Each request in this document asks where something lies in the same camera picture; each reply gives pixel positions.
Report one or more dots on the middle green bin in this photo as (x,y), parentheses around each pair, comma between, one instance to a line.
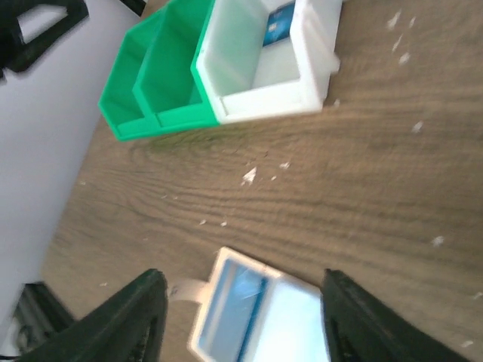
(168,87)

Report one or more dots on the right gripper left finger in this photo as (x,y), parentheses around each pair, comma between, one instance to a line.
(128,326)

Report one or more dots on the pink leather card holder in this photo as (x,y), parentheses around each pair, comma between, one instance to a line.
(289,326)

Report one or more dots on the left green bin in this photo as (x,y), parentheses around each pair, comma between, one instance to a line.
(117,103)

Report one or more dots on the black aluminium frame rail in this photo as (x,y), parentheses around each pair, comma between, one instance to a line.
(38,316)

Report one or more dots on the white bin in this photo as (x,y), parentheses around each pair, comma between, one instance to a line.
(246,81)

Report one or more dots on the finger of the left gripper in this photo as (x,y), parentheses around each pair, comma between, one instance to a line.
(19,53)

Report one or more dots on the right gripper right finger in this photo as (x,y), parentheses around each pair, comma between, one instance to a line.
(359,327)

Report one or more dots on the blue card in bin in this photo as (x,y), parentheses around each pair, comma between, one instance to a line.
(278,24)

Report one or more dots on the green bin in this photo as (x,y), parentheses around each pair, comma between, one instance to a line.
(117,103)
(168,87)

